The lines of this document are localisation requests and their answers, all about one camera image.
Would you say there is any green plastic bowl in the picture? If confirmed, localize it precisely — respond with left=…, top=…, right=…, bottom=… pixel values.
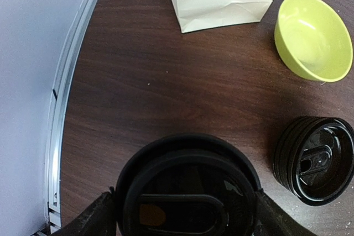
left=274, top=0, right=353, bottom=82

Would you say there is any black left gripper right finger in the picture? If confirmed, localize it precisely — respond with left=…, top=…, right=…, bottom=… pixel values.
left=256, top=191, right=316, bottom=236

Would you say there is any stack of black cup lids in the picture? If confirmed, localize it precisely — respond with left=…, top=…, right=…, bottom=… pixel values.
left=272, top=116, right=353, bottom=206

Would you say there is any black plastic cup lid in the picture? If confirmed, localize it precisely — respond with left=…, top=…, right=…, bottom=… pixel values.
left=115, top=134, right=261, bottom=235

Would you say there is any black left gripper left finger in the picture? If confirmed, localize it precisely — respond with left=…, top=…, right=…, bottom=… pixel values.
left=56, top=192, right=115, bottom=236

